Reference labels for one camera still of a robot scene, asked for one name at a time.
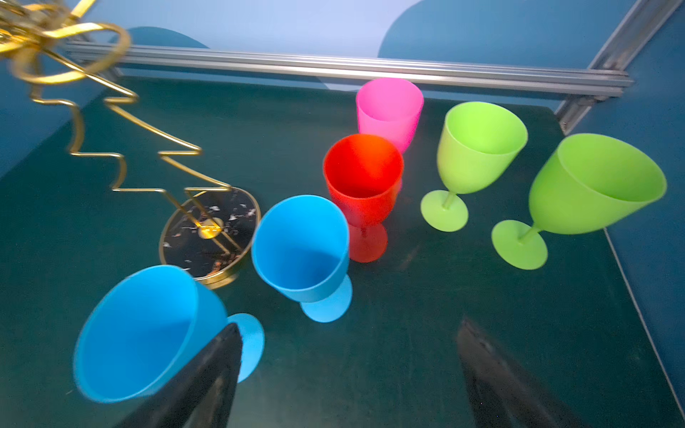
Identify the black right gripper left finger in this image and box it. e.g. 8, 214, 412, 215
118, 323, 243, 427

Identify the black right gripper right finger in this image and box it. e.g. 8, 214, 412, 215
456, 317, 588, 427

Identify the blue wine glass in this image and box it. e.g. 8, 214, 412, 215
73, 265, 265, 403
253, 194, 352, 323

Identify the green wine glass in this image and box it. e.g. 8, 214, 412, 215
492, 133, 667, 270
420, 102, 529, 232

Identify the red plastic wine glass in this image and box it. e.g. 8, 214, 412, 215
323, 134, 404, 263

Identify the magenta plastic wine glass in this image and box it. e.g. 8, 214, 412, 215
356, 78, 425, 153

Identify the aluminium frame back rail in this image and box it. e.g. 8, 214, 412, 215
61, 41, 635, 98

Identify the gold wire glass rack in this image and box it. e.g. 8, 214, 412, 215
1, 1, 262, 290

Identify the aluminium frame right post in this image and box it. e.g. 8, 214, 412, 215
555, 0, 684, 135

